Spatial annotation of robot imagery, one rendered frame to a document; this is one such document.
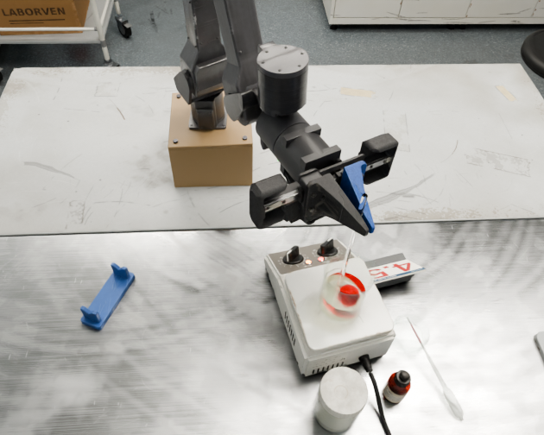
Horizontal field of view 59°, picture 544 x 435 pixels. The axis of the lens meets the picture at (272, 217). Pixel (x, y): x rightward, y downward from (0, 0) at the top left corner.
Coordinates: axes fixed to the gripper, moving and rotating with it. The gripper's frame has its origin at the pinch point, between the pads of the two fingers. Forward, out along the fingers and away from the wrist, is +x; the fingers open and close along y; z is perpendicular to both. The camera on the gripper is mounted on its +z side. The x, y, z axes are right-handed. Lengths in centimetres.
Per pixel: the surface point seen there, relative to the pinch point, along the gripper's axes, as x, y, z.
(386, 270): -1.8, -13.0, 24.1
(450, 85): -36, -59, 26
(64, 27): -217, 1, 89
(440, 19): -163, -202, 106
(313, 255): -8.2, -2.9, 21.3
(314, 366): 6.6, 6.2, 21.7
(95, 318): -15.1, 29.4, 23.9
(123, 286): -19.0, 24.3, 25.2
